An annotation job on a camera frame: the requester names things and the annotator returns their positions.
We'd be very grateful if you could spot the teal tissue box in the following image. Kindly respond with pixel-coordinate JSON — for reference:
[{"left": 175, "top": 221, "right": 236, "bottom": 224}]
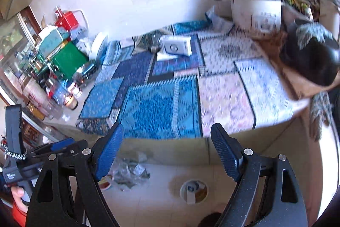
[{"left": 37, "top": 26, "right": 71, "bottom": 54}]

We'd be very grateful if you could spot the patterned floor bowl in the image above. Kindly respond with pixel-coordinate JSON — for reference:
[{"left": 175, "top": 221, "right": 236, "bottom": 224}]
[{"left": 98, "top": 175, "right": 115, "bottom": 190}]

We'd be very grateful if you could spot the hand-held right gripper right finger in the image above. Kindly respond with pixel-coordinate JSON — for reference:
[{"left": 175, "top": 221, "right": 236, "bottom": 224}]
[{"left": 211, "top": 122, "right": 309, "bottom": 227}]

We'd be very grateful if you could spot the white round dish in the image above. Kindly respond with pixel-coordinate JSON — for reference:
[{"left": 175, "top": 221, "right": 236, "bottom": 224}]
[{"left": 89, "top": 31, "right": 109, "bottom": 61}]

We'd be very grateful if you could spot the person's left hand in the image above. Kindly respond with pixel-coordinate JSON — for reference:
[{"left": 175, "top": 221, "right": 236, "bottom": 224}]
[{"left": 11, "top": 186, "right": 26, "bottom": 205}]

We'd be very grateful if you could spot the crumpled clear plastic bag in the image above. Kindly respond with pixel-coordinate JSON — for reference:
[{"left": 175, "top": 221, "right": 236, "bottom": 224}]
[{"left": 106, "top": 154, "right": 150, "bottom": 190}]

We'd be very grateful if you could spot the clear water bottle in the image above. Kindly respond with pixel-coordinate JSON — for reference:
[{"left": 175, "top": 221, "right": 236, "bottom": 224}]
[{"left": 49, "top": 82, "right": 67, "bottom": 105}]

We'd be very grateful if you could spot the white rice cooker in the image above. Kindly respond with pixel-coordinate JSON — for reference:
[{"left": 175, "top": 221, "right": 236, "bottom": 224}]
[{"left": 211, "top": 0, "right": 283, "bottom": 36}]

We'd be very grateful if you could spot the pink thermos flask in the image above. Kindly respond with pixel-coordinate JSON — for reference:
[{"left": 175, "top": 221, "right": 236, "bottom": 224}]
[{"left": 23, "top": 81, "right": 50, "bottom": 110}]

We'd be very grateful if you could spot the red tin box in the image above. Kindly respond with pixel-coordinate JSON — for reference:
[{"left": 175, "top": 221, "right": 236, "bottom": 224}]
[{"left": 54, "top": 10, "right": 80, "bottom": 33}]

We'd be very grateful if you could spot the black white braided lanyard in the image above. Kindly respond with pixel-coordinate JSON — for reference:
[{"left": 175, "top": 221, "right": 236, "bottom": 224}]
[{"left": 5, "top": 148, "right": 27, "bottom": 160}]

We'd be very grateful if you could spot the glass door cabinet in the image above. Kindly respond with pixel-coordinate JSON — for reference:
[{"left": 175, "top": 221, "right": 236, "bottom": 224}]
[{"left": 0, "top": 6, "right": 48, "bottom": 84}]

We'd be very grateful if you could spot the clear plastic bowl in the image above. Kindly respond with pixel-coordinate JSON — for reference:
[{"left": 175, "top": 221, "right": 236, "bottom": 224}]
[{"left": 180, "top": 179, "right": 209, "bottom": 205}]

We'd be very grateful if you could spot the blue patchwork table cloth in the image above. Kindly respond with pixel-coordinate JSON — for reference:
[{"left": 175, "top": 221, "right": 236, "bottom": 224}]
[{"left": 76, "top": 18, "right": 310, "bottom": 138}]

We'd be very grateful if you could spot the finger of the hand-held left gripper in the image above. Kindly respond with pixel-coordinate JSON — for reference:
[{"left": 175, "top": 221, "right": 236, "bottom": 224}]
[
  {"left": 29, "top": 140, "right": 89, "bottom": 162},
  {"left": 52, "top": 137, "right": 76, "bottom": 150}
]

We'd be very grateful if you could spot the black pot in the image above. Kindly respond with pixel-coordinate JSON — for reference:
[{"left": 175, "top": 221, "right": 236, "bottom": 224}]
[{"left": 280, "top": 20, "right": 340, "bottom": 86}]

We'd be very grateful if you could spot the grey crochet cloth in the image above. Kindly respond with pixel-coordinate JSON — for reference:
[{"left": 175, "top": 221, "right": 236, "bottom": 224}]
[{"left": 309, "top": 91, "right": 332, "bottom": 141}]

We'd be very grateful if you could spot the candle jar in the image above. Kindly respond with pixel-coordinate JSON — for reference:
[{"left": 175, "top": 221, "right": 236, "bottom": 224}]
[{"left": 64, "top": 93, "right": 79, "bottom": 110}]

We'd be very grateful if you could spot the basket of kitchen utensils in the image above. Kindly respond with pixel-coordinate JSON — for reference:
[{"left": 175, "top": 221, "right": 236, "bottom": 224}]
[{"left": 279, "top": 0, "right": 319, "bottom": 20}]

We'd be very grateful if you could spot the green tin box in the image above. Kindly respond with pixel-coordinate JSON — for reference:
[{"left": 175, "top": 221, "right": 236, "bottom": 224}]
[{"left": 48, "top": 41, "right": 89, "bottom": 79}]

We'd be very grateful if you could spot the clear drinking glass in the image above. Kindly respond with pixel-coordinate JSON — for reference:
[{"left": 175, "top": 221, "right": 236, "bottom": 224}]
[{"left": 45, "top": 102, "right": 63, "bottom": 120}]

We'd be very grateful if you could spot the teal crochet potholder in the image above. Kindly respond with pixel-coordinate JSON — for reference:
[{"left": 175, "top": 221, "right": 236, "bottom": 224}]
[{"left": 296, "top": 23, "right": 336, "bottom": 50}]

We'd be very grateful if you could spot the white camera box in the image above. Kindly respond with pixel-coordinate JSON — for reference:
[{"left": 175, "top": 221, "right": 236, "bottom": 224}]
[{"left": 159, "top": 36, "right": 192, "bottom": 57}]

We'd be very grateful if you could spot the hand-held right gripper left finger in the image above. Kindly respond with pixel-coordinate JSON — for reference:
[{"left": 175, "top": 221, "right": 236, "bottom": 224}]
[{"left": 25, "top": 122, "right": 124, "bottom": 227}]

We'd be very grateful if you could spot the metal bowl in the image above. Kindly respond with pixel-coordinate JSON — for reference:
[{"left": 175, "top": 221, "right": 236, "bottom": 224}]
[{"left": 77, "top": 62, "right": 97, "bottom": 80}]

